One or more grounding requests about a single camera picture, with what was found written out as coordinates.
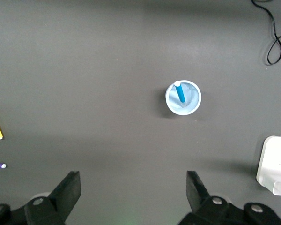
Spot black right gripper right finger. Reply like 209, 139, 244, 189
177, 170, 281, 225

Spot thin black loose cable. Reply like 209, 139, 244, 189
250, 0, 281, 67

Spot blue marker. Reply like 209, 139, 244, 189
174, 80, 186, 104

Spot translucent blue plastic cup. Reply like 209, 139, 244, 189
165, 80, 202, 117

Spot white power adapter box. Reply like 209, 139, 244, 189
256, 135, 281, 196

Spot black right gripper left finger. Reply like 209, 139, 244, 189
0, 170, 81, 225

